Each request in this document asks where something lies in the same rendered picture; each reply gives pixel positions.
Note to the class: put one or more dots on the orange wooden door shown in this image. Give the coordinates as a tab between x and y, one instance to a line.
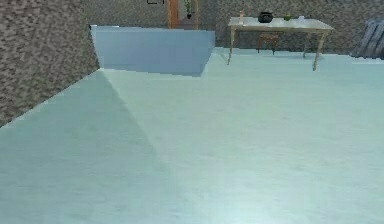
173	13

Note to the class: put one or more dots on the brown wooden chair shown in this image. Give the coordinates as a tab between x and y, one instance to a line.
268	39

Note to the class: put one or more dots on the green house plant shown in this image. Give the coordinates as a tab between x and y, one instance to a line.
188	7

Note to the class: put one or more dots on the pale pink bottle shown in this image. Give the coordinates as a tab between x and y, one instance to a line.
241	17

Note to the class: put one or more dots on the black round pot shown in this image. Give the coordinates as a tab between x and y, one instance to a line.
265	17

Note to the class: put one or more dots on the pale wooden table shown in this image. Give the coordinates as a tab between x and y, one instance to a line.
280	25

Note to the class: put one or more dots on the small green bowl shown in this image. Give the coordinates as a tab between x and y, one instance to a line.
287	17

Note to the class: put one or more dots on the small white cup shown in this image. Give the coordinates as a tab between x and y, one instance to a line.
301	19

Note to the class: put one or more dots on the grey striped cushion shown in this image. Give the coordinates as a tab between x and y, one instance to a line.
370	39

